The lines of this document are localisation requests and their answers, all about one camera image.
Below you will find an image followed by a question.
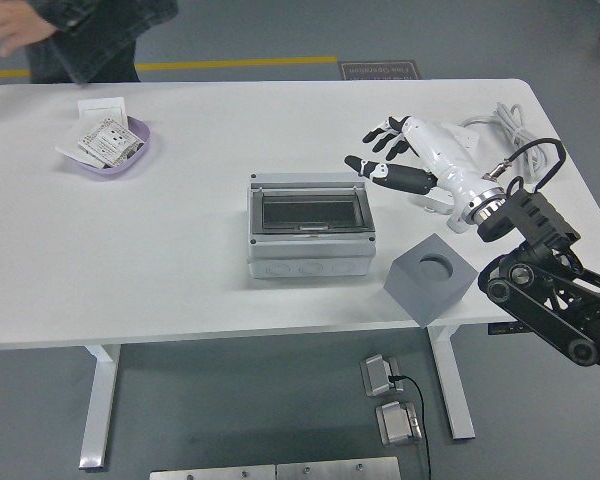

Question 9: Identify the person's right hand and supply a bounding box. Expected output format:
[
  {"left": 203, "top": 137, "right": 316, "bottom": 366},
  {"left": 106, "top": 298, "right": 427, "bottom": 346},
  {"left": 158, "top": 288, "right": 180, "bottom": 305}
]
[{"left": 0, "top": 8, "right": 57, "bottom": 56}]

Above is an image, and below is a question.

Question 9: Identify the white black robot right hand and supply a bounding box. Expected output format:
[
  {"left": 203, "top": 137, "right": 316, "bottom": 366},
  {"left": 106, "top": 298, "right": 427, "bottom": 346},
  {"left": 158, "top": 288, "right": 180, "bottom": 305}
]
[{"left": 344, "top": 114, "right": 504, "bottom": 216}]

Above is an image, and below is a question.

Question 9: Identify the grey electrical box with lid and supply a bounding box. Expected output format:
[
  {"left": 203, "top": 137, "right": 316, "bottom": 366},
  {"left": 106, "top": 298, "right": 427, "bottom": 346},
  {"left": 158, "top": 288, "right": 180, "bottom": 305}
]
[{"left": 246, "top": 172, "right": 376, "bottom": 280}]

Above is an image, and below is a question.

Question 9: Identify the grey cube with round hole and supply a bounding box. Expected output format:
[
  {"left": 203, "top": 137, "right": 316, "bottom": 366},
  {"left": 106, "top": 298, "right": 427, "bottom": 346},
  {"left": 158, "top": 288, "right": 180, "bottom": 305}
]
[{"left": 382, "top": 232, "right": 480, "bottom": 329}]

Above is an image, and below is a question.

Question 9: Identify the white power strip plug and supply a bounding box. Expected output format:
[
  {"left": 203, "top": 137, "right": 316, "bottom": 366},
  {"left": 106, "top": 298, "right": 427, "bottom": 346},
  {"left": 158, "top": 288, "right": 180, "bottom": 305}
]
[{"left": 445, "top": 209, "right": 474, "bottom": 235}]

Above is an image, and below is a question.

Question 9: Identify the dark floor sign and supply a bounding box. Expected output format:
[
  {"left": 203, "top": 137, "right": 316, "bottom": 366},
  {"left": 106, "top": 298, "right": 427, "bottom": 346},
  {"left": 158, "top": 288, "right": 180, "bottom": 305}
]
[{"left": 337, "top": 59, "right": 424, "bottom": 81}]

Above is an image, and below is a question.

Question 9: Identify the white flat packet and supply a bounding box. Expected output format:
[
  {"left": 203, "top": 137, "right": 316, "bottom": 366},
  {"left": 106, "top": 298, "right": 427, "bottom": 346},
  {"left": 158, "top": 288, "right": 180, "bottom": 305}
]
[{"left": 54, "top": 118, "right": 106, "bottom": 169}]

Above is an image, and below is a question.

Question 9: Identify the white printed socket panel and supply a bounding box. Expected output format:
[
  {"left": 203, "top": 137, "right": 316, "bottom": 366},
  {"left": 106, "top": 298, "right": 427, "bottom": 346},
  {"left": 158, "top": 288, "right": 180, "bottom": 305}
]
[{"left": 77, "top": 117, "right": 142, "bottom": 169}]

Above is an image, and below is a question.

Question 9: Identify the yellow floor tape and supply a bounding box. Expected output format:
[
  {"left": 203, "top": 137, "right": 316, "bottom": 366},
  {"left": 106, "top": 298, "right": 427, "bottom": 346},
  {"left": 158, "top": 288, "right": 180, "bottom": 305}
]
[{"left": 0, "top": 55, "right": 339, "bottom": 80}]

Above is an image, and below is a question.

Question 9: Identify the silver floor pedal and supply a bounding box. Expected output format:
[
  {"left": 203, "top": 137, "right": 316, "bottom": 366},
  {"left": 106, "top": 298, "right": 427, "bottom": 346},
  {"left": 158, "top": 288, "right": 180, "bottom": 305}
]
[
  {"left": 359, "top": 353, "right": 405, "bottom": 399},
  {"left": 374, "top": 399, "right": 424, "bottom": 446}
]

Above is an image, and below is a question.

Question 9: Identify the white table leg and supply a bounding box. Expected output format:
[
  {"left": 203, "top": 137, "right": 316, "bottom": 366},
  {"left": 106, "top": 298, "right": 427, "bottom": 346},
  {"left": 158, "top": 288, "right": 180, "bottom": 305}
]
[
  {"left": 78, "top": 343, "right": 123, "bottom": 471},
  {"left": 426, "top": 322, "right": 476, "bottom": 441}
]

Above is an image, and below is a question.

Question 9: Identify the grey metal plate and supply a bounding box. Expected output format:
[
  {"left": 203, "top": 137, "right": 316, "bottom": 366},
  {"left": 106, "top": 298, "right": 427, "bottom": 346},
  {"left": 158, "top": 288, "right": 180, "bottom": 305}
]
[
  {"left": 275, "top": 456, "right": 401, "bottom": 480},
  {"left": 148, "top": 464, "right": 277, "bottom": 480}
]

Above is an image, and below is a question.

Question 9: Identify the grey power strip cable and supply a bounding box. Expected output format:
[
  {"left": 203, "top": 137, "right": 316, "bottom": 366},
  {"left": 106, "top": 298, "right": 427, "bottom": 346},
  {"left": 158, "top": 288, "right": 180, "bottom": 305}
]
[{"left": 458, "top": 102, "right": 551, "bottom": 186}]

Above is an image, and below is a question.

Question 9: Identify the white wall switch plate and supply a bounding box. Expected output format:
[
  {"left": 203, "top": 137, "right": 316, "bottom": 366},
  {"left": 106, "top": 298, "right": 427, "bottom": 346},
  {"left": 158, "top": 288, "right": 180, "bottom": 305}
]
[{"left": 76, "top": 97, "right": 130, "bottom": 126}]

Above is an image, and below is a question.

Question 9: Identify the black floor cable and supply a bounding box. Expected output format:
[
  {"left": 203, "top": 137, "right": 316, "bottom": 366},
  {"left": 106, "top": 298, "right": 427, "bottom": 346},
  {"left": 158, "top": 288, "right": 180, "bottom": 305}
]
[{"left": 387, "top": 373, "right": 432, "bottom": 480}]

